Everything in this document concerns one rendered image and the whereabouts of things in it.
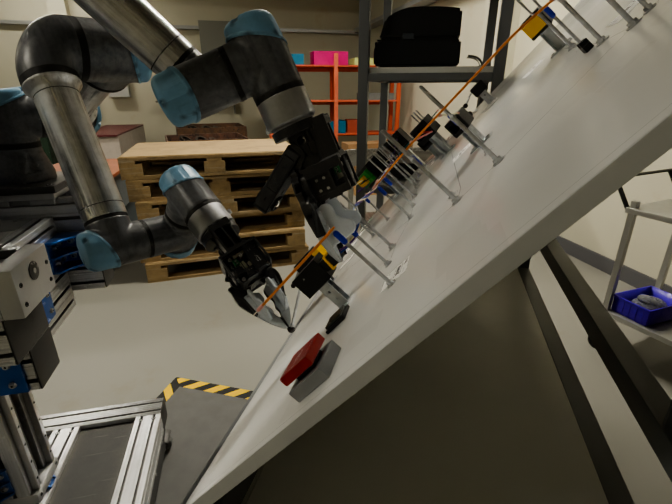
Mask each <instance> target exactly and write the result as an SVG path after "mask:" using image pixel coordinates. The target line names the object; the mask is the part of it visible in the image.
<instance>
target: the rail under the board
mask: <svg viewBox="0 0 672 504"><path fill-rule="evenodd" d="M319 291H320V290H318V291H317V293H316V294H315V296H314V297H313V299H312V300H311V302H310V304H309V305H308V307H307V308H306V310H305V311H304V313H303V314H302V316H301V318H300V319H299V321H298V322H297V324H296V325H295V330H296V328H297V326H298V325H299V323H300V322H301V320H302V318H303V317H304V315H305V314H306V312H307V310H308V309H309V307H310V306H311V304H312V303H313V301H314V299H315V298H316V296H317V295H318V293H319ZM293 333H294V332H293ZM293 333H290V335H289V336H288V338H287V339H286V341H285V342H284V344H283V346H282V347H281V349H280V350H279V352H278V353H277V355H276V356H275V358H274V360H273V361H272V363H271V364H270V366H269V367H268V369H267V370H266V372H265V374H264V375H263V377H262V378H261V380H260V381H259V383H258V385H257V386H256V388H255V389H254V391H253V392H252V394H251V395H250V397H249V399H248V400H247V402H246V403H245V405H244V406H243V408H242V409H241V411H240V413H239V414H238V416H237V417H236V419H235V420H234V422H233V423H232V425H231V427H230V428H229V430H228V431H227V433H226V434H225V436H224V437H223V439H222V441H221V442H220V444H219V445H218V447H217V448H216V450H215V451H214V453H213V455H212V456H211V458H210V459H209V461H208V462H207V464H206V466H205V467H204V469H203V470H202V472H201V473H200V475H199V476H198V478H197V480H196V481H195V483H194V484H193V486H192V487H191V489H190V490H189V492H188V494H187V495H186V497H185V498H184V500H183V501H182V503H181V504H186V502H187V501H188V499H189V498H190V496H191V494H192V493H193V491H194V490H195V488H196V486H197V485H198V483H199V482H200V480H201V479H202V477H203V475H204V474H205V472H206V471H207V469H208V467H209V466H210V464H211V463H212V461H213V460H214V458H215V456H216V455H217V453H218V452H219V450H220V448H221V447H222V445H223V444H224V442H225V440H226V439H227V437H228V436H229V434H230V433H231V431H232V429H233V428H234V426H235V425H236V423H237V421H238V420H239V418H240V417H241V415H242V414H243V412H244V410H245V409H246V407H247V406H248V404H249V402H250V401H251V399H252V398H253V396H254V395H255V393H256V391H257V390H258V388H259V387H260V385H261V383H262V382H263V380H264V379H265V377H266V375H267V374H268V372H269V371H270V369H271V368H272V366H273V364H274V363H275V361H276V360H277V358H278V356H279V355H280V353H281V352H282V350H283V349H284V347H285V345H286V344H287V342H288V341H289V339H290V337H291V336H292V334H293ZM257 471H258V469H257V470H256V471H255V472H253V473H252V474H251V475H250V476H248V477H247V478H246V479H244V480H243V481H242V482H241V483H239V484H238V485H237V486H235V487H234V488H233V489H232V490H230V491H229V492H228V493H226V494H225V495H224V496H223V497H221V498H220V499H219V500H217V501H216V502H215V503H213V504H241V503H242V501H243V499H244V497H245V495H246V493H247V491H248V489H249V487H250V485H251V483H252V481H253V479H254V477H255V475H256V473H257Z"/></svg>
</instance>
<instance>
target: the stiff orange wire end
mask: <svg viewBox="0 0 672 504"><path fill-rule="evenodd" d="M334 229H335V227H334V226H333V227H332V228H331V230H329V231H328V232H327V234H326V235H325V236H324V237H323V238H322V239H321V240H320V241H319V242H318V243H317V245H316V246H315V247H314V248H313V249H312V250H311V251H310V252H309V253H308V254H307V255H306V257H305V258H304V259H303V260H302V261H301V262H300V263H299V264H298V265H297V266H296V267H295V269H294V270H293V271H292V272H291V273H290V274H289V275H288V276H287V277H286V278H285V279H284V281H283V282H282V283H281V284H280V285H279V286H278V287H277V288H276V289H275V290H274V291H273V293H272V294H271V295H270V296H269V297H268V298H267V299H266V300H265V301H264V302H263V303H262V304H261V305H260V306H259V307H258V308H257V310H256V312H255V313H254V314H253V315H255V314H256V313H257V312H260V311H261V310H262V309H263V308H264V305H265V304H266V303H267V302H268V301H269V300H270V299H271V298H272V297H273V296H274V295H275V294H276V292H277V291H278V290H279V289H280V288H281V287H282V286H283V285H284V284H285V283H286V282H287V280H288V279H289V278H290V277H291V276H292V275H293V274H294V273H295V272H296V271H297V270H298V269H299V267H300V266H301V265H302V264H303V263H304V262H305V261H306V260H307V259H308V258H309V257H310V256H311V254H312V253H313V252H314V251H315V250H316V249H317V248H318V247H319V246H320V245H321V244H322V242H323V241H324V240H325V239H326V238H327V237H328V236H329V235H330V233H331V232H332V231H333V230H334Z"/></svg>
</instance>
